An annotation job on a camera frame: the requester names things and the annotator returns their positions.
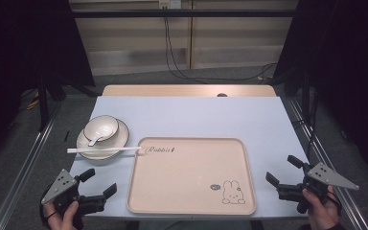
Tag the aluminium floor rail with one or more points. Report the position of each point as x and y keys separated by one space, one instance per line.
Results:
x=329 y=153
x=22 y=174

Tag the pale blue table cover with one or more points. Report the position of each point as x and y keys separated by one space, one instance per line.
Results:
x=198 y=118

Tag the wooden table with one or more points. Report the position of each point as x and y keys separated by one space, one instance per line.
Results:
x=172 y=90

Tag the black curtain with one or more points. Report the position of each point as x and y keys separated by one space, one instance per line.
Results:
x=19 y=64
x=348 y=80

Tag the pink tray with rabbit drawing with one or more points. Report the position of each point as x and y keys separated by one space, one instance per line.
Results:
x=188 y=179

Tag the white plate with dark rim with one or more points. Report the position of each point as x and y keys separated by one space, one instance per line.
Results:
x=121 y=137

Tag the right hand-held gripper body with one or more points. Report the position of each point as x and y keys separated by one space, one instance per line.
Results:
x=324 y=176

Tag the white bowl with dark rim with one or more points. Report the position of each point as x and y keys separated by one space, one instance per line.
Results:
x=103 y=125

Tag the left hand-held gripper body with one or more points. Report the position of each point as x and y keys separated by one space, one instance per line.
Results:
x=62 y=185

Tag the white chopstick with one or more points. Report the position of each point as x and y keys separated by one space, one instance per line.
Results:
x=86 y=150
x=102 y=148

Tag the person's right hand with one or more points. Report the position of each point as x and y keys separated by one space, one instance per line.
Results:
x=322 y=212

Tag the black horizontal bar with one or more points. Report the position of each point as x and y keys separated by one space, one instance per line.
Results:
x=185 y=13

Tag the white ceramic spoon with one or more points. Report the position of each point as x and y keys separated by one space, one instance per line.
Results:
x=96 y=139

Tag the black metal stand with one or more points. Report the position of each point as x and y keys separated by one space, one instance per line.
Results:
x=43 y=105
x=306 y=96

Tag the person's left hand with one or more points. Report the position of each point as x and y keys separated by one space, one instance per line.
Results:
x=60 y=221

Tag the white wall socket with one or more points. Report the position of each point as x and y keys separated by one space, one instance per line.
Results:
x=170 y=4

